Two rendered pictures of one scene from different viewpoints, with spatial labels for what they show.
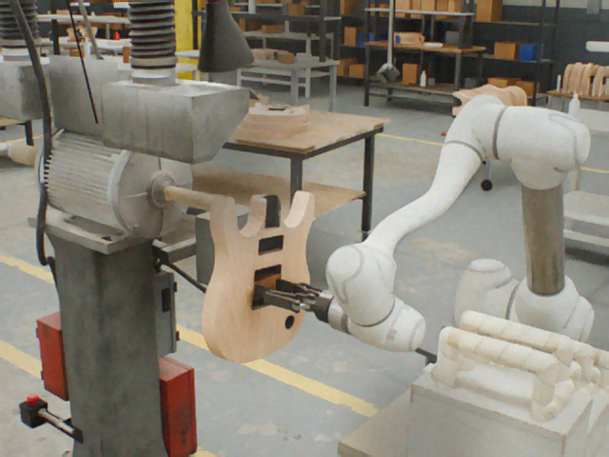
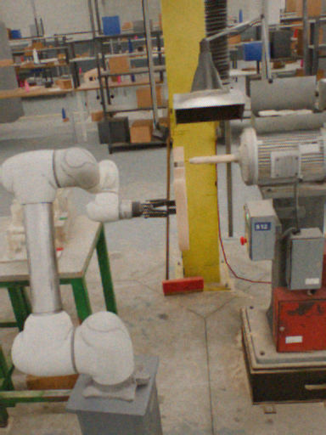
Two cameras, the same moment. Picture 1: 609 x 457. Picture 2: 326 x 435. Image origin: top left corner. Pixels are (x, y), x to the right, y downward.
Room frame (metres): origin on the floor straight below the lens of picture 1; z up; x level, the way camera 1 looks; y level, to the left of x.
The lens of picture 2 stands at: (3.20, -1.01, 1.85)
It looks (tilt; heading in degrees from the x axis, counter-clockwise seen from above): 25 degrees down; 147
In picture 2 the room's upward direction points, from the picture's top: 6 degrees counter-clockwise
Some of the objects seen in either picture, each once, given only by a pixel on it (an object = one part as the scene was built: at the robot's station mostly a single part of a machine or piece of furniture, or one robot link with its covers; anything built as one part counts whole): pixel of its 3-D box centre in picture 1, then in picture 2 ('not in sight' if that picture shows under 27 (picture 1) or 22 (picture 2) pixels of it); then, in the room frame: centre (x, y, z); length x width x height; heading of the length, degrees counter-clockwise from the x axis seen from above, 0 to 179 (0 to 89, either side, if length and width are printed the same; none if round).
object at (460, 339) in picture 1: (496, 349); not in sight; (1.10, -0.32, 1.20); 0.20 x 0.03 x 0.03; 54
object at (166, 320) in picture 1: (147, 267); (305, 232); (2.12, 0.45, 0.93); 0.15 x 0.10 x 0.55; 52
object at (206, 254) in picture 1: (204, 252); (274, 232); (2.10, 0.28, 0.99); 0.24 x 0.21 x 0.26; 52
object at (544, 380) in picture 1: (543, 391); not in sight; (1.05, -0.38, 1.15); 0.03 x 0.03 x 0.09
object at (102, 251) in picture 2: not in sight; (109, 293); (1.25, -0.13, 0.45); 0.05 x 0.05 x 0.90; 52
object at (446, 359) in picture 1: (446, 361); not in sight; (1.15, -0.25, 1.15); 0.03 x 0.03 x 0.09
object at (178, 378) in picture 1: (157, 395); (301, 314); (2.13, 0.45, 0.49); 0.25 x 0.12 x 0.37; 52
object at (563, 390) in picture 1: (556, 397); not in sight; (1.08, -0.42, 1.12); 0.11 x 0.03 x 0.03; 145
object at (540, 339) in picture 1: (515, 331); not in sight; (1.17, -0.36, 1.20); 0.20 x 0.03 x 0.03; 54
